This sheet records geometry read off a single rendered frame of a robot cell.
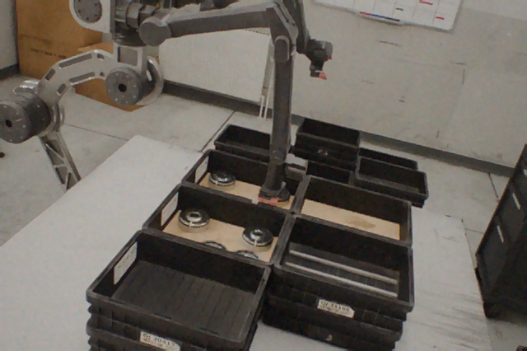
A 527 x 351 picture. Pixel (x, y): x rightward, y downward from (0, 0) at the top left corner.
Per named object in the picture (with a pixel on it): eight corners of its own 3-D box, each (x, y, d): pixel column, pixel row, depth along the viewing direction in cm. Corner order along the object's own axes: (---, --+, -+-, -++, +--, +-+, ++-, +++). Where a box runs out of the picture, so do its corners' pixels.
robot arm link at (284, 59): (280, 21, 145) (271, 36, 136) (300, 24, 144) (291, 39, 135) (275, 144, 172) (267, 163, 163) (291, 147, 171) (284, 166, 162)
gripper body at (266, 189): (285, 187, 178) (289, 169, 175) (276, 200, 170) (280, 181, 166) (268, 181, 180) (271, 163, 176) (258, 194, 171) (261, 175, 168)
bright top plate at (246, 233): (240, 241, 161) (240, 239, 161) (245, 224, 170) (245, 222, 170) (270, 248, 160) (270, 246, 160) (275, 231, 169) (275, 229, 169)
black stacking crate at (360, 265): (265, 298, 147) (272, 268, 141) (286, 242, 173) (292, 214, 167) (401, 339, 142) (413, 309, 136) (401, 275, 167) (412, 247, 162)
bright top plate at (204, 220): (175, 222, 164) (175, 221, 163) (183, 207, 173) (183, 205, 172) (206, 229, 164) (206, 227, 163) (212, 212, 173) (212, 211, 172)
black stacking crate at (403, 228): (286, 241, 173) (292, 214, 168) (301, 200, 199) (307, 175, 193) (401, 274, 168) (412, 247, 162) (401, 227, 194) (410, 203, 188)
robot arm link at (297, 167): (278, 134, 168) (272, 149, 161) (312, 143, 167) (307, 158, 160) (274, 162, 176) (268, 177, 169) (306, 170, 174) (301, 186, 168)
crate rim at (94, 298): (82, 301, 121) (81, 293, 120) (138, 234, 147) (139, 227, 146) (240, 351, 116) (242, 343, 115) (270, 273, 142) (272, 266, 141)
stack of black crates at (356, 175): (335, 245, 293) (355, 177, 272) (340, 218, 319) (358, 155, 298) (403, 263, 289) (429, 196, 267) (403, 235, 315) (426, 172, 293)
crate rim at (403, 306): (271, 273, 142) (272, 266, 141) (291, 218, 168) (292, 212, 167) (412, 314, 137) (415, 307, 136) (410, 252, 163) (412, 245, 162)
